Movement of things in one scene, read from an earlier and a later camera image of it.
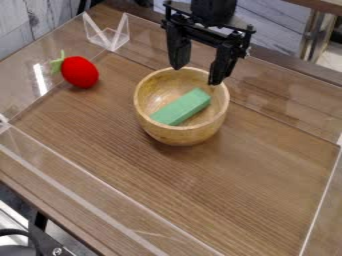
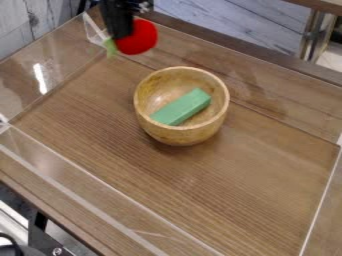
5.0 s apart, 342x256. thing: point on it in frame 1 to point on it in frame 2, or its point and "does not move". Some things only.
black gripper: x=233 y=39 to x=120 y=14
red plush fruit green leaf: x=78 y=69 to x=137 y=43
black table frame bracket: x=46 y=243 does not move
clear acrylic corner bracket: x=109 y=38 does not move
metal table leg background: x=317 y=36 does not move
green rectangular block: x=184 y=107 does not move
